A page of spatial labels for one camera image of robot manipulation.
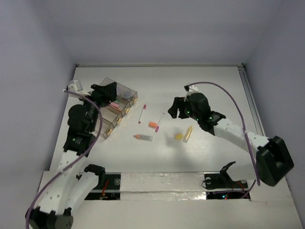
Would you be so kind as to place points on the aluminium rail right edge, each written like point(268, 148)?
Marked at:
point(252, 105)

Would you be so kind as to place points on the purple glitter jar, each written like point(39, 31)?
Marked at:
point(127, 95)

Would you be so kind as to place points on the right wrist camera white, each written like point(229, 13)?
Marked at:
point(190, 89)

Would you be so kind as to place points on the clear drawer organizer top compartment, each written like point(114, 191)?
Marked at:
point(120, 88)

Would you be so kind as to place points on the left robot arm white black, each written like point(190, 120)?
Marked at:
point(56, 203)

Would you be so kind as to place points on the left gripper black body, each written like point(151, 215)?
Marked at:
point(100, 93)

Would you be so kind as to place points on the yellow highlighter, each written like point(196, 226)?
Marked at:
point(187, 134)

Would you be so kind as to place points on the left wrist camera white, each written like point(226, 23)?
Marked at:
point(75, 86)

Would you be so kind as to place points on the clear highlighter orange tip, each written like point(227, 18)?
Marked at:
point(144, 137)

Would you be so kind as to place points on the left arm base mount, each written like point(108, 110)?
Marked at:
point(110, 190)

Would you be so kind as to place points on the white pen magenta cap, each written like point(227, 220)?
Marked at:
point(159, 123)

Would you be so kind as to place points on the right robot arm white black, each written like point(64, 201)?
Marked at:
point(270, 156)

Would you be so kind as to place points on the white pen red cap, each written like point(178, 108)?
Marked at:
point(142, 111)

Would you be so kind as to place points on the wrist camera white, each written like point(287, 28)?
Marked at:
point(75, 86)
point(190, 89)

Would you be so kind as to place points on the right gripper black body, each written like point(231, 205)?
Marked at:
point(186, 111)

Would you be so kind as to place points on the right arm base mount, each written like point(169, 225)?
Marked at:
point(219, 185)

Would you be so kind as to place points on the orange eraser cap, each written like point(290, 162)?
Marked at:
point(152, 125)

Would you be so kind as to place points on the yellow cap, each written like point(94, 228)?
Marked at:
point(178, 136)

